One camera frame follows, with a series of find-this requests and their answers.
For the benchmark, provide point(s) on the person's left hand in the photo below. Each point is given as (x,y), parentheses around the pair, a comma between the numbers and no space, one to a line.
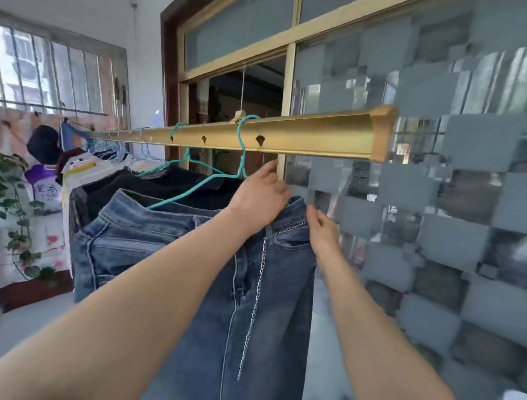
(259,202)

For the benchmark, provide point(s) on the person's right hand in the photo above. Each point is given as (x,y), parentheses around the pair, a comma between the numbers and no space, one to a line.
(325,239)

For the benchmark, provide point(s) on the black shorts with logo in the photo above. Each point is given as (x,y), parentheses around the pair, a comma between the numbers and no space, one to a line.
(185,185)

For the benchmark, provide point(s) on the gold clothes rail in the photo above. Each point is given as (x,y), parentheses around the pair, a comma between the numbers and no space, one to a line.
(309,136)

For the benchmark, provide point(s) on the mustard yellow t-shirt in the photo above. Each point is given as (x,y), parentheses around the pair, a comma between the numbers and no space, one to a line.
(78,167)

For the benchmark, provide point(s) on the sheer white lace-collar shirt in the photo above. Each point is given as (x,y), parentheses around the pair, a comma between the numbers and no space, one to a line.
(65,206)

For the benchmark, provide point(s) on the person's left forearm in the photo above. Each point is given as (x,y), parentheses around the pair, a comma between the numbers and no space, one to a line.
(103,329)

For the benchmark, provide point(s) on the person's right forearm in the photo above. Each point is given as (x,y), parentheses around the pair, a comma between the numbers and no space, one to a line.
(370,338)

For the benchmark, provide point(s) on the gold framed glass door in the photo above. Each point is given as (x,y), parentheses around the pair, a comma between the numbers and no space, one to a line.
(411,185)

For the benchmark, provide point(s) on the white paper notice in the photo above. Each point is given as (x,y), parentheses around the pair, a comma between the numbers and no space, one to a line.
(157,117)

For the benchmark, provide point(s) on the metal mop poles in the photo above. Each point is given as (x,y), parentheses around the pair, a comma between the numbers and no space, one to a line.
(121,94)

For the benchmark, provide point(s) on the blue fabric cover white trim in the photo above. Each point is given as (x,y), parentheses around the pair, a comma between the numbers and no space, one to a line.
(72,134)

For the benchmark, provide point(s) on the white red floral cloth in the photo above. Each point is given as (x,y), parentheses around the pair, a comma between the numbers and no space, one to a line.
(45,243)

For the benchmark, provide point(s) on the purple white detergent bag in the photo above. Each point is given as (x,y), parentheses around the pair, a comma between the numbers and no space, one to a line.
(41,185)

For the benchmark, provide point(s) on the navy bucket hat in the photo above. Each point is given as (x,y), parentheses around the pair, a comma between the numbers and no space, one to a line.
(43,144)

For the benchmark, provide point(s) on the window with metal bars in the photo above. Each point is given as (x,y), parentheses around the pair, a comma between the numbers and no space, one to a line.
(61,70)

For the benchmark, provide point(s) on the grey metal window pole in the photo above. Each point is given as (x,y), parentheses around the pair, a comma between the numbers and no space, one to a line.
(41,106)

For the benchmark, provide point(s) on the green leafy plant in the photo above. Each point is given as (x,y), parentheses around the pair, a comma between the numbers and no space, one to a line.
(16,206)

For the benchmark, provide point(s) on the orange patterned hanging sheet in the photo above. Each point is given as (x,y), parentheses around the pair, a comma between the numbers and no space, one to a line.
(12,127)

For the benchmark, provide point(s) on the brown door frame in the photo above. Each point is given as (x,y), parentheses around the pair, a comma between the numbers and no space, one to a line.
(171,82)

